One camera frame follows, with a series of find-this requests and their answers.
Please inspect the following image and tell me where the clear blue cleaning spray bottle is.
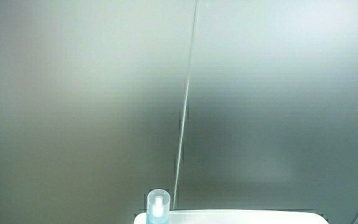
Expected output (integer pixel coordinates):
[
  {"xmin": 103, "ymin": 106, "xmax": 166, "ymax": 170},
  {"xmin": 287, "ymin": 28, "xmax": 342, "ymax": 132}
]
[{"xmin": 145, "ymin": 189, "xmax": 171, "ymax": 224}]

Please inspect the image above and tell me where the white tray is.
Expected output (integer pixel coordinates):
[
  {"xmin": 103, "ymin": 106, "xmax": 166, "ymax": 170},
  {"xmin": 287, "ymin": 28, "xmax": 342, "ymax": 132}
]
[{"xmin": 133, "ymin": 209, "xmax": 329, "ymax": 224}]

